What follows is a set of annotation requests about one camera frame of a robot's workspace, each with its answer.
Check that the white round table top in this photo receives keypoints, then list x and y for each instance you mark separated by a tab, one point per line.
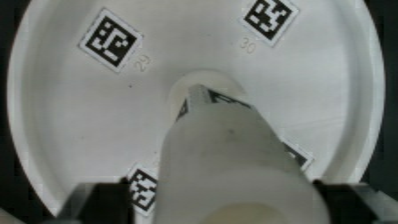
108	57

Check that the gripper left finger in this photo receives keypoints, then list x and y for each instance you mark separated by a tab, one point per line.
97	205

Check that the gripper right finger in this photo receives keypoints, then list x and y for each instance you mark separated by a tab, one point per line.
359	205

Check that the white cylindrical table leg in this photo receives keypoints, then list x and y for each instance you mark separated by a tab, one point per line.
229	181

